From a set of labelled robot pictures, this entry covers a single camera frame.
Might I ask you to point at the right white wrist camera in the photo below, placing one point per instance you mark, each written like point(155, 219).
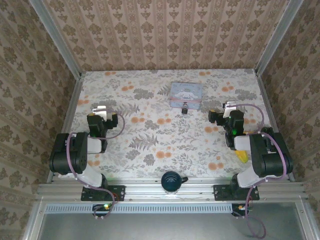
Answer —
point(229, 107)

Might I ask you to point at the black controller board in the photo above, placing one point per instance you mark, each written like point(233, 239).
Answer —
point(240, 208)
point(102, 207)

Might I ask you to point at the aluminium frame post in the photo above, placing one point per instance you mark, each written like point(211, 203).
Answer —
point(277, 37)
point(56, 37)

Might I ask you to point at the yellow toy food piece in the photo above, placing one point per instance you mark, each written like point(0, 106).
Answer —
point(242, 156)

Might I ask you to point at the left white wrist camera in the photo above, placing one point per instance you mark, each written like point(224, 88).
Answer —
point(102, 112)

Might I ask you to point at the grey metal panel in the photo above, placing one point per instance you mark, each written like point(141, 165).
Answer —
point(162, 227)

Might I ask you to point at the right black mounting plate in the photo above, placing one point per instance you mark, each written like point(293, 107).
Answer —
point(220, 193)

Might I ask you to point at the aluminium side rail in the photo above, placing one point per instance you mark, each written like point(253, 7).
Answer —
point(268, 105)
point(72, 105)

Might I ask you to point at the black mounting plate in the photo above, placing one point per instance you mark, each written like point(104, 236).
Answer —
point(220, 193)
point(120, 192)

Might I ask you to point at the dark blue mug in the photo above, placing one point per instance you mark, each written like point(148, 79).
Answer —
point(171, 181)

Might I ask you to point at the small dark padlock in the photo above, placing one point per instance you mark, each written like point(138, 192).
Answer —
point(185, 108)

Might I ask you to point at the floral tablecloth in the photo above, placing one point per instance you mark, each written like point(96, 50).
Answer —
point(150, 155)

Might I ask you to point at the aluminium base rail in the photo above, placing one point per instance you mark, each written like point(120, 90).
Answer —
point(145, 192)

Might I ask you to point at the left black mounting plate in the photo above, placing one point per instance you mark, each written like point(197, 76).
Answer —
point(120, 192)

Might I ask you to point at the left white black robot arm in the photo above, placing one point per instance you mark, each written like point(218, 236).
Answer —
point(65, 155)

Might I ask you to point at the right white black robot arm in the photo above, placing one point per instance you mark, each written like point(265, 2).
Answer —
point(270, 160)

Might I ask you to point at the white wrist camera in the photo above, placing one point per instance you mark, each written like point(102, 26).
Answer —
point(102, 112)
point(229, 107)

